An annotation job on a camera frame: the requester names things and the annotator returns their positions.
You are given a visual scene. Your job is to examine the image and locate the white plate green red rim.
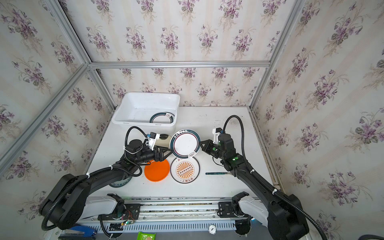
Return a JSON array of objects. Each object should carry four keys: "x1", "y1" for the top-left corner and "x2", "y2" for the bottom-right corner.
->
[{"x1": 170, "y1": 129, "x2": 201, "y2": 159}]

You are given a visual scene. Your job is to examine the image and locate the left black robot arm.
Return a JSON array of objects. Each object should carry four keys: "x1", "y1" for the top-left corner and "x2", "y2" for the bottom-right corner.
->
[{"x1": 39, "y1": 140, "x2": 173, "y2": 231}]

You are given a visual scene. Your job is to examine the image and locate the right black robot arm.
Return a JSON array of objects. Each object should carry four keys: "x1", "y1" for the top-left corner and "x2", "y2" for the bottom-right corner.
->
[{"x1": 199, "y1": 134, "x2": 309, "y2": 240}]

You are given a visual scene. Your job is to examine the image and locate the white plastic bin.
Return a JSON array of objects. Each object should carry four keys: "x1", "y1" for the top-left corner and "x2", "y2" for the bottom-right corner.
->
[{"x1": 112, "y1": 92, "x2": 181, "y2": 134}]

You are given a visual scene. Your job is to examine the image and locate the orange plate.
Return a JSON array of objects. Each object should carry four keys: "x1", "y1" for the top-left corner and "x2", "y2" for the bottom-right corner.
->
[{"x1": 145, "y1": 160, "x2": 170, "y2": 182}]

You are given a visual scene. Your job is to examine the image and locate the cream plate with black patch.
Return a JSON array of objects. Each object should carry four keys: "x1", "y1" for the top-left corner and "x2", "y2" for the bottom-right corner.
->
[{"x1": 155, "y1": 134, "x2": 172, "y2": 149}]

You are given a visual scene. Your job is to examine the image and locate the white plate with sunburst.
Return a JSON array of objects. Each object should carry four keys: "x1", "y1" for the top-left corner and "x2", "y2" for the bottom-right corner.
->
[{"x1": 170, "y1": 157, "x2": 201, "y2": 184}]

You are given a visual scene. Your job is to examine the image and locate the teal patterned plate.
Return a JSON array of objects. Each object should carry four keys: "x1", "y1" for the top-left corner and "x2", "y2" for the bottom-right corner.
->
[{"x1": 109, "y1": 176, "x2": 132, "y2": 188}]

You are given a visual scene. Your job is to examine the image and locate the small round gauge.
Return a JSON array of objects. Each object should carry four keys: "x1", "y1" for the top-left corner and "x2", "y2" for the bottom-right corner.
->
[{"x1": 208, "y1": 225, "x2": 217, "y2": 235}]

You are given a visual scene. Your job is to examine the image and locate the green snack packet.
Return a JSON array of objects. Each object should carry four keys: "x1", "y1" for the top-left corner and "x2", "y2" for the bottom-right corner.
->
[{"x1": 137, "y1": 232, "x2": 156, "y2": 240}]

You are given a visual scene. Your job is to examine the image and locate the blue stapler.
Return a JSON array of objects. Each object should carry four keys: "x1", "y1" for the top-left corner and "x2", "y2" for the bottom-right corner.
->
[{"x1": 64, "y1": 225, "x2": 97, "y2": 240}]

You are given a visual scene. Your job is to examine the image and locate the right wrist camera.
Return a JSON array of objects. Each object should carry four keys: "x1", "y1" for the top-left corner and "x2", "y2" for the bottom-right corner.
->
[{"x1": 212, "y1": 128, "x2": 223, "y2": 145}]

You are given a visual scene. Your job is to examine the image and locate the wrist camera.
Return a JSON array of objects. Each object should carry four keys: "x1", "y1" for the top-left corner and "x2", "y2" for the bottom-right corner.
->
[
  {"x1": 212, "y1": 128, "x2": 223, "y2": 145},
  {"x1": 147, "y1": 132, "x2": 160, "y2": 151}
]

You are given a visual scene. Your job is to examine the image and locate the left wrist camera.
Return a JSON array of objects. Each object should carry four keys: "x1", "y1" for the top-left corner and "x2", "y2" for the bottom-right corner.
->
[{"x1": 147, "y1": 132, "x2": 160, "y2": 151}]

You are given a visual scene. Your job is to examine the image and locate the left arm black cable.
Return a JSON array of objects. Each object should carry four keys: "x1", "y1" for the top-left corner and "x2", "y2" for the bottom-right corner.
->
[{"x1": 41, "y1": 125, "x2": 151, "y2": 232}]

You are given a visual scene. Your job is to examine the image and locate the fork with green handle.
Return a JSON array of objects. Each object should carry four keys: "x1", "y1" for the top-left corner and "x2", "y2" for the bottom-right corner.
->
[{"x1": 205, "y1": 172, "x2": 232, "y2": 176}]

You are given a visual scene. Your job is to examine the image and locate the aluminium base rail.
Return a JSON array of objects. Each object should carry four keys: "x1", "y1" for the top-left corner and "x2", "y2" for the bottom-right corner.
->
[{"x1": 58, "y1": 196, "x2": 304, "y2": 233}]

